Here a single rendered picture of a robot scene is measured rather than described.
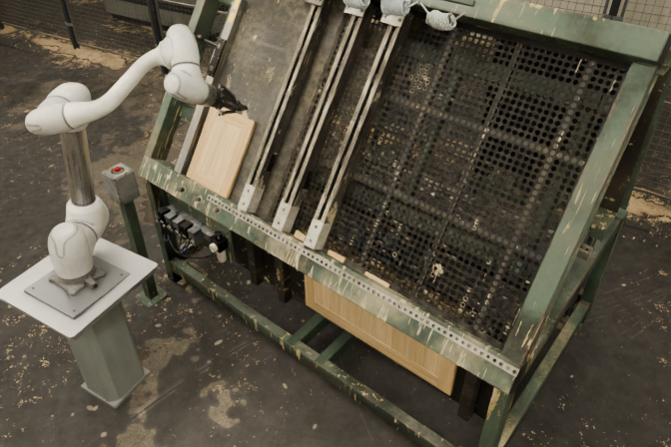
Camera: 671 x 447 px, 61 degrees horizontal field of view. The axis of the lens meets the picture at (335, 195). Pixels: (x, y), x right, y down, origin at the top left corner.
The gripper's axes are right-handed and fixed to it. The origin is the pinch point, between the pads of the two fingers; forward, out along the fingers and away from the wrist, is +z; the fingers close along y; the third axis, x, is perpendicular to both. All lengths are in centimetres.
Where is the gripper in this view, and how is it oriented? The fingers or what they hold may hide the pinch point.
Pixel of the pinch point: (240, 107)
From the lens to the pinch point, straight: 240.5
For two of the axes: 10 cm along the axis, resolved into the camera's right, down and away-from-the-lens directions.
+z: 4.3, 0.7, 9.0
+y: -0.7, -9.9, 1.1
